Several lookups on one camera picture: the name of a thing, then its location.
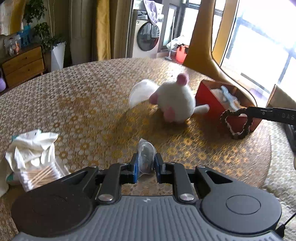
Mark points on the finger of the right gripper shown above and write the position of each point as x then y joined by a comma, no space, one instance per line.
280,115

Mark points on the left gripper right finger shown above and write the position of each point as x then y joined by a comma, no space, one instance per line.
176,175

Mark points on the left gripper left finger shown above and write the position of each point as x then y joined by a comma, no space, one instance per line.
110,180

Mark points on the clear plastic packet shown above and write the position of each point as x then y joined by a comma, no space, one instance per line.
145,157

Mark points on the light blue printed pouch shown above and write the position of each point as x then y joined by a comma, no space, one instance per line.
231,102

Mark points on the white plush mouse toy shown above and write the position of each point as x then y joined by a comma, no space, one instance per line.
175,98

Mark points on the cotton swab bag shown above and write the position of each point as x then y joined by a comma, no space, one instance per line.
41,171

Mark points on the white cloth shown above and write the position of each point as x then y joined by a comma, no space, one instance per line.
30,150

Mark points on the patterned gold tablecloth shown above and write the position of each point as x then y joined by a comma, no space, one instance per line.
87,105

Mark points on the red metal tin box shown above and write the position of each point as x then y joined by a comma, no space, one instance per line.
205,95

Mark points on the tan giraffe shaped chair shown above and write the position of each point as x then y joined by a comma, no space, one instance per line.
200,58

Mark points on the red bucket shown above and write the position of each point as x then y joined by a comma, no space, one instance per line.
181,53

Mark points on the white angular plant pot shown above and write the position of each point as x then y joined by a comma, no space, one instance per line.
57,56

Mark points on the silver front-load washing machine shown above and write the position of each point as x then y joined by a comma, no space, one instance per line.
144,36

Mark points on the wooden drawer cabinet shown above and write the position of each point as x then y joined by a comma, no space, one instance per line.
25,65

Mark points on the white tower air conditioner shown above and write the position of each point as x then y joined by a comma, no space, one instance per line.
80,30

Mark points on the yellow curtain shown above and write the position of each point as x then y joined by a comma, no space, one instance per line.
102,30

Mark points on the purple cloth on washer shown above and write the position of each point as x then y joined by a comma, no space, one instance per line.
152,11

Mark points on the green potted plant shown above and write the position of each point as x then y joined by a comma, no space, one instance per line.
35,10

